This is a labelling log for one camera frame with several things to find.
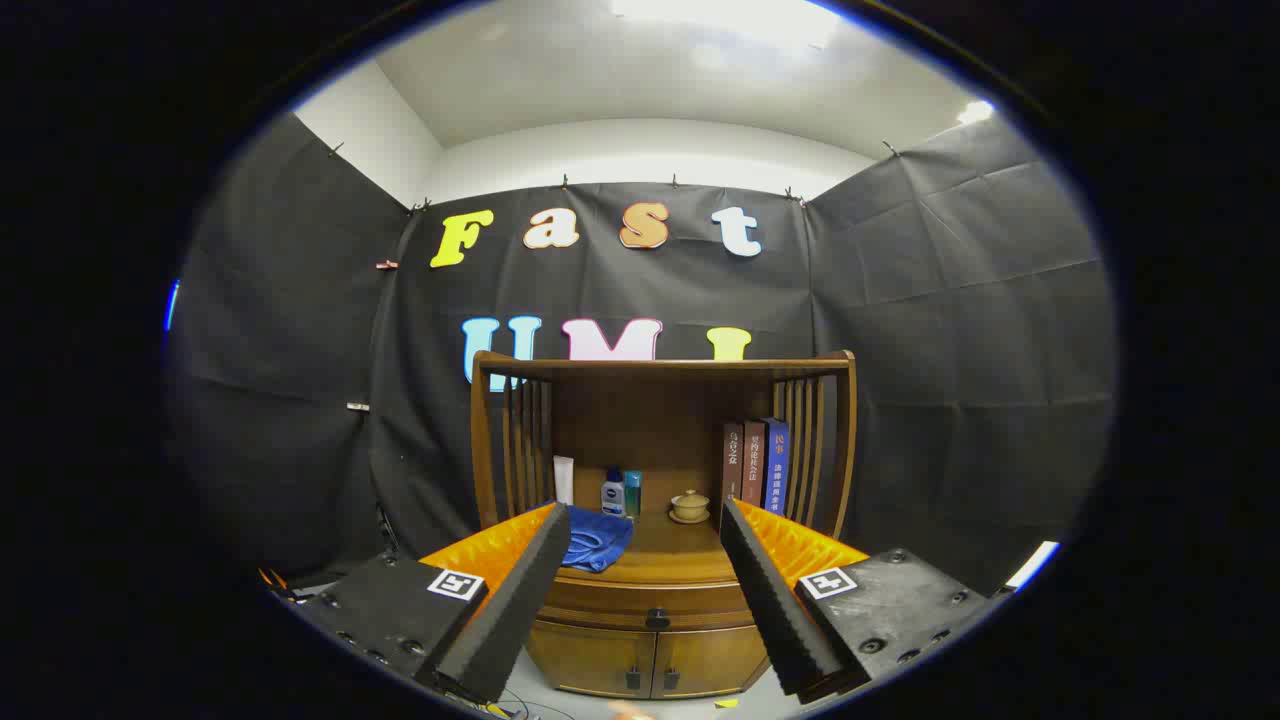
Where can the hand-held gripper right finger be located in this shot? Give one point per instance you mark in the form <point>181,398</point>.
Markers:
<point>775,600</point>

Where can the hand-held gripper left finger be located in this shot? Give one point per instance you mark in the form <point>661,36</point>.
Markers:
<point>510,610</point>

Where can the wooden drawer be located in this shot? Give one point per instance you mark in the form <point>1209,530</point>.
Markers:
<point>600,605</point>

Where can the wooden countertop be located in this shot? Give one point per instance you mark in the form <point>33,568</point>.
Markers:
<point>670,550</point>

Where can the wooden cabinet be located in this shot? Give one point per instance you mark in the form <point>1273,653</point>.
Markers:
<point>640,420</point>

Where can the blue towel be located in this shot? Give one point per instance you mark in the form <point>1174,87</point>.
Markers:
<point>600,540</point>

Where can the beige saucer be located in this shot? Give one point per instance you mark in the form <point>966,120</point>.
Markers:
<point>689,519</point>

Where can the beige lidded teacup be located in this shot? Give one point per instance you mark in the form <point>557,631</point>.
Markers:
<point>690,503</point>

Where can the blue book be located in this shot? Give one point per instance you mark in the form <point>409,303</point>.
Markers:
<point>777,465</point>

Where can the reddish brown book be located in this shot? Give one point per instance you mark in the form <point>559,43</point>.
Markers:
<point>754,465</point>

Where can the white tube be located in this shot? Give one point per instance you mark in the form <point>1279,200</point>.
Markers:
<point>563,480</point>

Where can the white bottle with blue cap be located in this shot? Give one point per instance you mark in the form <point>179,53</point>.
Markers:
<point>613,497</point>

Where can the teal bottle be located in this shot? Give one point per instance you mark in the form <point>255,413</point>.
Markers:
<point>633,493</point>

